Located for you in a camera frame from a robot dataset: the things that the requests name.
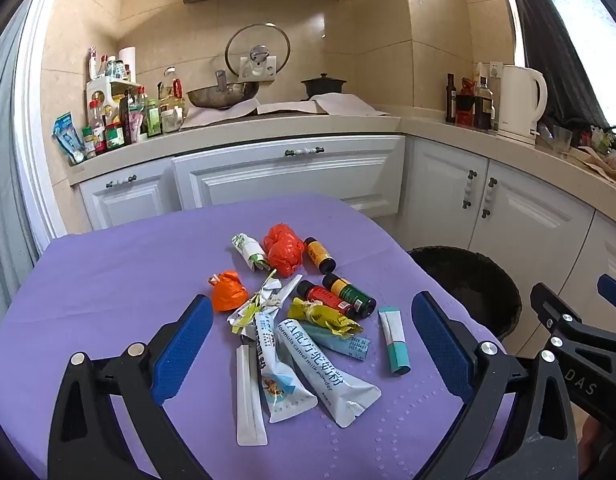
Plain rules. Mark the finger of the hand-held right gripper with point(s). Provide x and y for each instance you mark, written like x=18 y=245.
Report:
x=543 y=302
x=613 y=287

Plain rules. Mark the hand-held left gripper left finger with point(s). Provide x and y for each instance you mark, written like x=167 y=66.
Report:
x=180 y=350

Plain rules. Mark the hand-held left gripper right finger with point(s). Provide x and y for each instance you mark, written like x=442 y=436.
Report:
x=440 y=345

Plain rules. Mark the white teal tube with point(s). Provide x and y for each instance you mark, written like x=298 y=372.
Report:
x=394 y=340

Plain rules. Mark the black trash bin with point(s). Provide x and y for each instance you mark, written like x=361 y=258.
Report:
x=468 y=280

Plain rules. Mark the small orange plastic bag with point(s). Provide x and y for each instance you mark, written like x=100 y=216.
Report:
x=228 y=292

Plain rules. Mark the plain white sachet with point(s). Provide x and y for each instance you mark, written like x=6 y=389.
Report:
x=248 y=400

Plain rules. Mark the green label small bottle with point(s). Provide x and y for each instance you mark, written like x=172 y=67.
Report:
x=350 y=295

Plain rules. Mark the torn white green wrapper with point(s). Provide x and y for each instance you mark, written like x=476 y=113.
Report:
x=265 y=290

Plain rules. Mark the white sachet with blue print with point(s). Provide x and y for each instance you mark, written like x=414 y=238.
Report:
x=278 y=390

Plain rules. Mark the large white powder sachet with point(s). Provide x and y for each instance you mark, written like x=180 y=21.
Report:
x=328 y=380

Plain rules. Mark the narrow white sachet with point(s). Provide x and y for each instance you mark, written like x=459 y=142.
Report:
x=288 y=292

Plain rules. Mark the yellow wrapper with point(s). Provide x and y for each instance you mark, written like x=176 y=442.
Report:
x=318 y=315

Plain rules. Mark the red label small bottle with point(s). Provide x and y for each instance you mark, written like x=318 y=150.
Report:
x=323 y=296

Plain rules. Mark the large orange plastic bag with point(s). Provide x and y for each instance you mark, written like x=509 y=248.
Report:
x=283 y=250

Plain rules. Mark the yellow label small bottle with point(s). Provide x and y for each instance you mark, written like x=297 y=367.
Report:
x=319 y=255

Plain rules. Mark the large white cabinet door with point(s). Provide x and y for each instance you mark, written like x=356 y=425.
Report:
x=608 y=260

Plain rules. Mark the purple tablecloth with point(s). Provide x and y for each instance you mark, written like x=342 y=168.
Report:
x=113 y=285

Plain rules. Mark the beige paper bag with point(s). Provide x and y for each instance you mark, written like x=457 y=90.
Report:
x=603 y=170

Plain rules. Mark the narrow white cabinet door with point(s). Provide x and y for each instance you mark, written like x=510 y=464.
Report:
x=438 y=200

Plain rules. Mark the small white cabinet door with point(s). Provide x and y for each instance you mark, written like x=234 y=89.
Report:
x=133 y=205

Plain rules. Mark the clear glass cup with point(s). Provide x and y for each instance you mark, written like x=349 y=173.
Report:
x=563 y=142

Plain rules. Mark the white electric kettle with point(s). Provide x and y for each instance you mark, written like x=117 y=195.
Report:
x=518 y=105

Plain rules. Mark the wide white cabinet drawer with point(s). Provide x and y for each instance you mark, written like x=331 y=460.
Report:
x=288 y=180

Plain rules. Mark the dark sauce bottle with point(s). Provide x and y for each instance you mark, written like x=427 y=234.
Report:
x=483 y=110

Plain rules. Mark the red seasoning packet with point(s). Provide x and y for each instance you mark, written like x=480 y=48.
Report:
x=465 y=110

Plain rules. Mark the dark olive oil bottle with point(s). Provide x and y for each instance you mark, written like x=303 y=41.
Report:
x=450 y=102

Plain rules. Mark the cluster of condiment bottles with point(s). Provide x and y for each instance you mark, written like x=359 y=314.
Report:
x=133 y=120

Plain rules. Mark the blue white packet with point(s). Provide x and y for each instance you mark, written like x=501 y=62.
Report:
x=68 y=135

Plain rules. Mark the dark curtain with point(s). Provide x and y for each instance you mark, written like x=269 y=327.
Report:
x=553 y=50

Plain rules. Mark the steel wok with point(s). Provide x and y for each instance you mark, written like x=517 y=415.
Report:
x=223 y=95

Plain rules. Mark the beige stove cover cloth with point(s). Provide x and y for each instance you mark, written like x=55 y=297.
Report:
x=338 y=102

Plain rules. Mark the window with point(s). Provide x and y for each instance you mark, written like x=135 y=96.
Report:
x=588 y=20

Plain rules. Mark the white spice rack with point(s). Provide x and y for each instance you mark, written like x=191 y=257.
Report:
x=110 y=82

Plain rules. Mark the black lidded pot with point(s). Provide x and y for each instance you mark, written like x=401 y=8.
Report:
x=324 y=87

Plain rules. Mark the white paper towel roll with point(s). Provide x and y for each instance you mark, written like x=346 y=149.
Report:
x=128 y=60

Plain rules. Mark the glass pot lid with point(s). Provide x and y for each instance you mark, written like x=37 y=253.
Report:
x=258 y=40

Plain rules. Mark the white door frame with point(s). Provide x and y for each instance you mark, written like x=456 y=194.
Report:
x=38 y=135

